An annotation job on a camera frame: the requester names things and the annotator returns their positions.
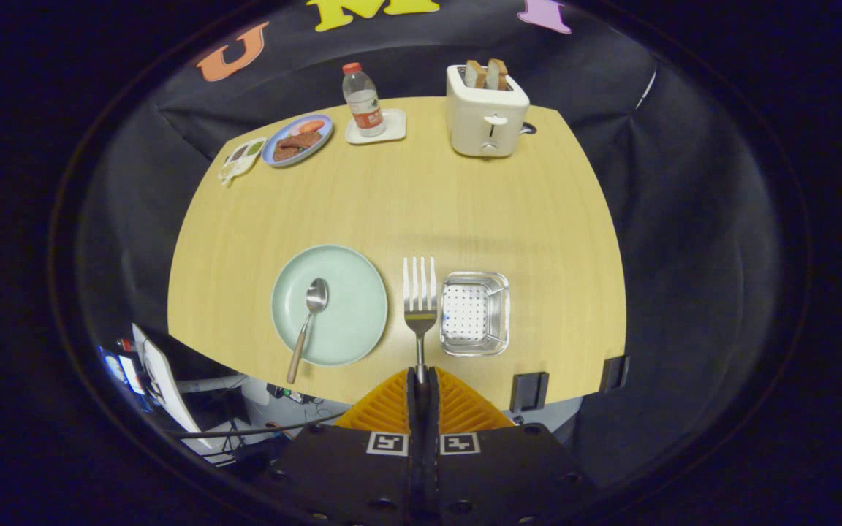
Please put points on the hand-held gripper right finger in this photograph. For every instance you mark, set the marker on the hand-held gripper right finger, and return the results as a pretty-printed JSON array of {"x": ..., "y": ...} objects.
[{"x": 501, "y": 475}]

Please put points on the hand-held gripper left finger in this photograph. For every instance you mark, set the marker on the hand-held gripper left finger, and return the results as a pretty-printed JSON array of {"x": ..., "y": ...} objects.
[{"x": 362, "y": 475}]

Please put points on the black table clamp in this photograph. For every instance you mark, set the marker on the black table clamp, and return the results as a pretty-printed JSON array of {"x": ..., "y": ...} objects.
[
  {"x": 529, "y": 393},
  {"x": 615, "y": 374}
]

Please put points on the pale green plate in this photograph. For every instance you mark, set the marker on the pale green plate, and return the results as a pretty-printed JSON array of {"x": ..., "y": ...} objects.
[{"x": 351, "y": 314}]

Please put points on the square metal drain basket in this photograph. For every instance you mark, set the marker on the square metal drain basket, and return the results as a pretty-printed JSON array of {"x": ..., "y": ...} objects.
[{"x": 473, "y": 314}]

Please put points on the white board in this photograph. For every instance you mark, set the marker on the white board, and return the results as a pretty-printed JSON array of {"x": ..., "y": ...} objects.
[{"x": 165, "y": 383}]

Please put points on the lit screen device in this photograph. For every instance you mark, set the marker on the lit screen device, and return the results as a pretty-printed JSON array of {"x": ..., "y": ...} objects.
[{"x": 120, "y": 369}]

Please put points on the black backdrop cloth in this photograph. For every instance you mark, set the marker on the black backdrop cloth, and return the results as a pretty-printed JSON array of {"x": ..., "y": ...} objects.
[{"x": 684, "y": 256}]

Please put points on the white divided sauce dish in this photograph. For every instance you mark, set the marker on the white divided sauce dish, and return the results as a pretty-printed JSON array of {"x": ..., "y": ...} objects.
[{"x": 242, "y": 157}]

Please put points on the blue plate with food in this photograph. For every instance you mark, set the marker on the blue plate with food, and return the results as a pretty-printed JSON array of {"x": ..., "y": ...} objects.
[{"x": 297, "y": 140}]

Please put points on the white square coaster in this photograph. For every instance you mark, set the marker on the white square coaster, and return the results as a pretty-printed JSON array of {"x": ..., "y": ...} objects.
[{"x": 394, "y": 128}]

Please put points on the white toaster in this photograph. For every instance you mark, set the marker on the white toaster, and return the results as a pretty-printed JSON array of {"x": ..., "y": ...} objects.
[{"x": 487, "y": 120}]

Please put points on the clear water bottle red label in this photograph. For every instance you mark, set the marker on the clear water bottle red label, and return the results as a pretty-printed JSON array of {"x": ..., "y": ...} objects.
[{"x": 364, "y": 102}]

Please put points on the toast slice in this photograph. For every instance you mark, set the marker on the toast slice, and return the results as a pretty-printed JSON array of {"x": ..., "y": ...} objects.
[
  {"x": 497, "y": 74},
  {"x": 474, "y": 74}
]

